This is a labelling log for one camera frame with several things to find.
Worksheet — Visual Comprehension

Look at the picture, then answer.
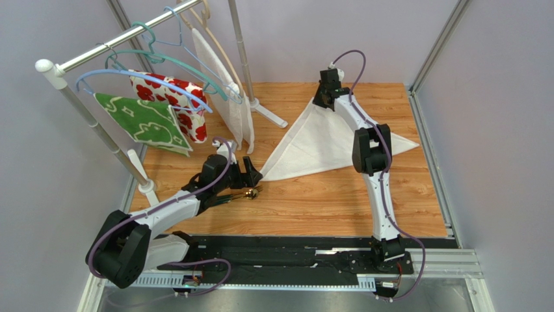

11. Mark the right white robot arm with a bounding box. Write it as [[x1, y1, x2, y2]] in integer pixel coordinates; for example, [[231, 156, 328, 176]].
[[313, 65, 405, 272]]

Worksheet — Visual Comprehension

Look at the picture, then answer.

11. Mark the beige wooden hanger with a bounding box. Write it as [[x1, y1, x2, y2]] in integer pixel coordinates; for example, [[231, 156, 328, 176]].
[[178, 1, 246, 99]]

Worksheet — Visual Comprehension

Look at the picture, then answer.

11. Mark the white clothes rack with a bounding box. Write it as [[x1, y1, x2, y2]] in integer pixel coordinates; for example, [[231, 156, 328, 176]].
[[34, 0, 290, 206]]

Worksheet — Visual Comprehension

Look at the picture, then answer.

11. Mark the blue plastic hanger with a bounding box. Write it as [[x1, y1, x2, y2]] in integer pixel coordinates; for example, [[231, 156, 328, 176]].
[[75, 69, 213, 113]]

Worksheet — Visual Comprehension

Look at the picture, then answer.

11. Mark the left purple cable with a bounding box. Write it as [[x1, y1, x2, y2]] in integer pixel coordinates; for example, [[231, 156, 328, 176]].
[[88, 136, 233, 297]]

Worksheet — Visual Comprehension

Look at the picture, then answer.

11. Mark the green patterned cloth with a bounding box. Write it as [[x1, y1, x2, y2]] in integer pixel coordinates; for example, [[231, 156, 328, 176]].
[[94, 93, 192, 157]]

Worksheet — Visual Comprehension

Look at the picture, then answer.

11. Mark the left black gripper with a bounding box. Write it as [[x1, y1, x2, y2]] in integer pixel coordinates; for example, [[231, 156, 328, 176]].
[[214, 156, 263, 194]]

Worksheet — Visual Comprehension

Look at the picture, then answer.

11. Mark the teal plastic hanger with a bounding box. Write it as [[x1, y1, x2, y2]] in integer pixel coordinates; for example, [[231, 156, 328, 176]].
[[105, 21, 227, 100]]

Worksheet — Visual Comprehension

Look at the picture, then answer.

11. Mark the white slotted cable duct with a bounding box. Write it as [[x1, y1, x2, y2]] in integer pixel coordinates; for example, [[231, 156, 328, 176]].
[[131, 271, 376, 292]]

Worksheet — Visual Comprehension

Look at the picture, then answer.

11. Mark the red floral cloth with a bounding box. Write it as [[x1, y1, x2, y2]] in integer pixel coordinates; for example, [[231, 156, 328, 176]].
[[129, 71, 208, 144]]

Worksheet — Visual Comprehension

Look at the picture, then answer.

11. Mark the white cloth napkin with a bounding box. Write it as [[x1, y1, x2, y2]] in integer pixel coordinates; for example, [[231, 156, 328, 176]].
[[258, 97, 421, 182]]

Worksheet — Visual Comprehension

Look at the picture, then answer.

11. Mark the light blue wire hanger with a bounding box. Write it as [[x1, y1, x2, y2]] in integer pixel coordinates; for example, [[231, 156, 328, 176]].
[[160, 6, 244, 105]]

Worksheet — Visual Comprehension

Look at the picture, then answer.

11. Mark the white hanging towel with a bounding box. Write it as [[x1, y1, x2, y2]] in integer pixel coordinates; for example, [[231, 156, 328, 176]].
[[191, 28, 256, 155]]

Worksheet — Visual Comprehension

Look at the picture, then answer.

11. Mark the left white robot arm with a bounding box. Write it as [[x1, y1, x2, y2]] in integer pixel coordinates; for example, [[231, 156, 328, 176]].
[[85, 136, 263, 289]]

